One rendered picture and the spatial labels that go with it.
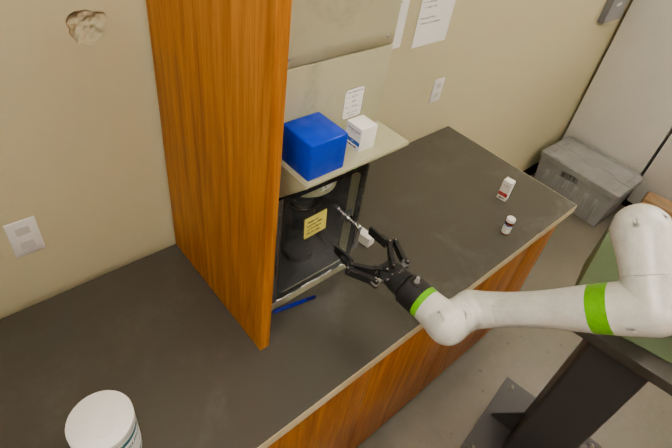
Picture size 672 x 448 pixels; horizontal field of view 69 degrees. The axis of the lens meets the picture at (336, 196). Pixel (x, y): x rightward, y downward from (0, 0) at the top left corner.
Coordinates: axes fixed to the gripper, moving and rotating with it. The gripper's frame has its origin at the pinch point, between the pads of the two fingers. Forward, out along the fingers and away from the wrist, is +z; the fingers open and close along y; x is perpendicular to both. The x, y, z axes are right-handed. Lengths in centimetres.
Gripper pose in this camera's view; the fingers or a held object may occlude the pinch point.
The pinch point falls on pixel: (355, 241)
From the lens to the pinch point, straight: 141.9
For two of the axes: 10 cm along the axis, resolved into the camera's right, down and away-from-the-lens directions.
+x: -1.3, 7.6, 6.4
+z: -6.5, -5.5, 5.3
